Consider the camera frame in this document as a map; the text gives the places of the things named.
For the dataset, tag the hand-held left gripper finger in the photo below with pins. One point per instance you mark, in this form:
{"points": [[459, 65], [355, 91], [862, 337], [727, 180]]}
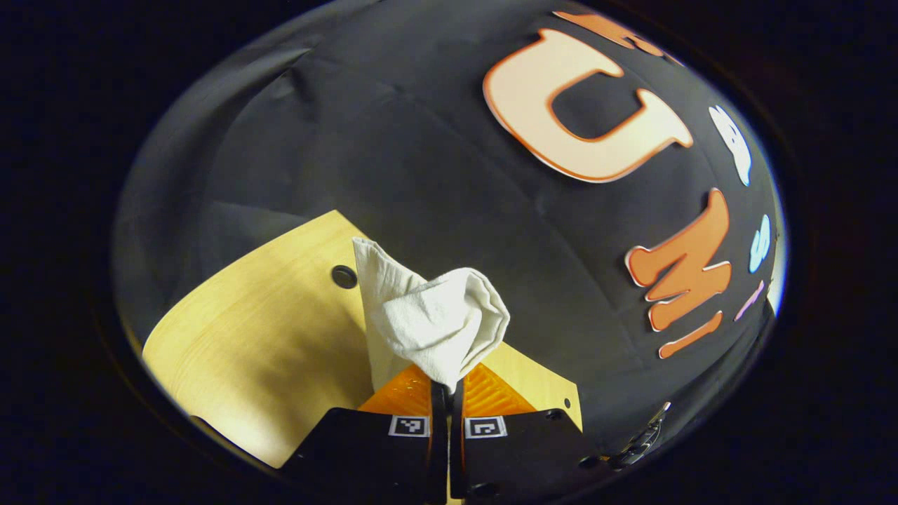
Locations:
{"points": [[457, 435], [439, 435]]}

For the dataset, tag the white jeans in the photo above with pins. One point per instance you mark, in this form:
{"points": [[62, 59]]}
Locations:
{"points": [[435, 322]]}

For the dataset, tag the small metal fitting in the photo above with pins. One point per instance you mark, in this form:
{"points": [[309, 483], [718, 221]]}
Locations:
{"points": [[645, 435]]}

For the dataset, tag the black backdrop cloth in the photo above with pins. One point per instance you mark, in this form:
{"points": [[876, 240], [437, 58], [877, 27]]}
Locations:
{"points": [[421, 140]]}

